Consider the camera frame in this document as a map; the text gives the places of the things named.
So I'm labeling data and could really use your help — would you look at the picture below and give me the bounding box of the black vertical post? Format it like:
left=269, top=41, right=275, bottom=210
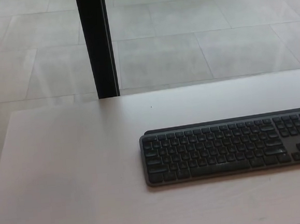
left=75, top=0, right=121, bottom=101

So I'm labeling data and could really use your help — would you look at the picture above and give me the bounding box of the black and grey keyboard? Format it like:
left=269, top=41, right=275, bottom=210
left=137, top=107, right=300, bottom=188

